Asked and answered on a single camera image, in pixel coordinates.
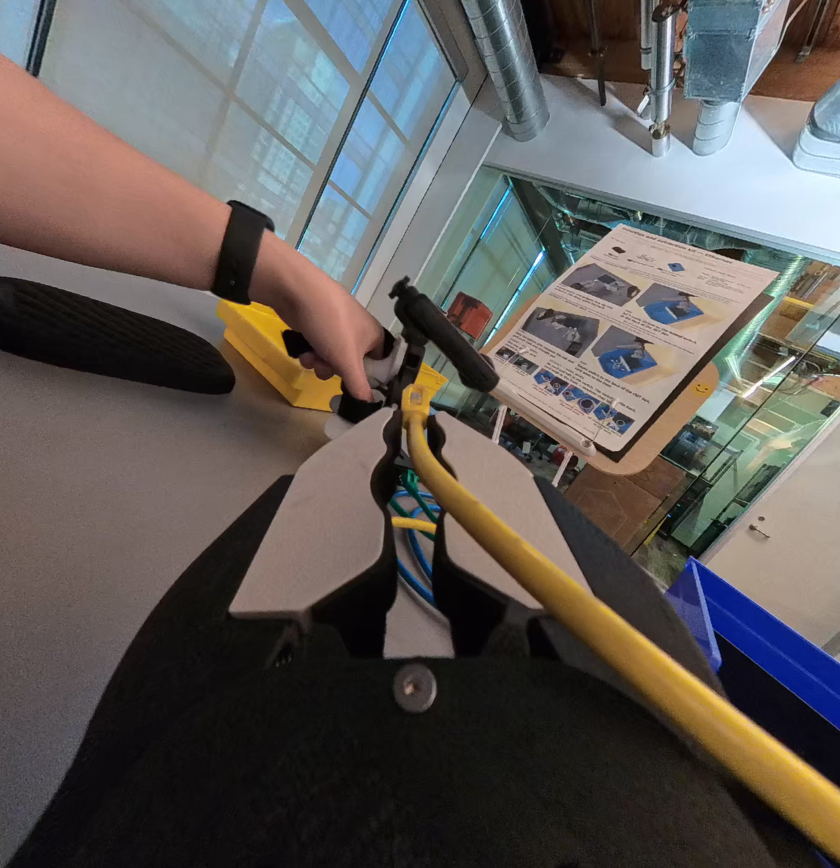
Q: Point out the person's left forearm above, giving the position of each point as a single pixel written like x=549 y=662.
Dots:
x=108 y=196

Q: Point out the printed instruction poster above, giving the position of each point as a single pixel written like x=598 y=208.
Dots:
x=664 y=325

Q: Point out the black wristband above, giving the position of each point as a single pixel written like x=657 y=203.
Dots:
x=240 y=251

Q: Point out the person's left hand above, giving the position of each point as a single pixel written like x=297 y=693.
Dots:
x=325 y=319

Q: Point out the wooden poster board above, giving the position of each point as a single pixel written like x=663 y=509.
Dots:
x=664 y=441

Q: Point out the round silver ventilation duct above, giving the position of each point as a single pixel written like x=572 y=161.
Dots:
x=508 y=68

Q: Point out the red cabinet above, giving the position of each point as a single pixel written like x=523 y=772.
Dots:
x=469 y=315

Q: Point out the yellow plastic bin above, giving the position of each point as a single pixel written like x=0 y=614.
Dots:
x=271 y=359

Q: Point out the rectangular metal duct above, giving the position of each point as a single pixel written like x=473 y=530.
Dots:
x=725 y=54

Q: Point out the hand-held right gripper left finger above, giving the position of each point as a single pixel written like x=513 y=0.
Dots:
x=325 y=529

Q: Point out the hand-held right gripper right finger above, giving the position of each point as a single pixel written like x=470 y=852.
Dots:
x=508 y=495

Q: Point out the silver ceiling pipe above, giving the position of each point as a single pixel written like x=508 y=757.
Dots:
x=661 y=81

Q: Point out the blue plastic bin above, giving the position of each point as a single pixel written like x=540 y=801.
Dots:
x=752 y=617

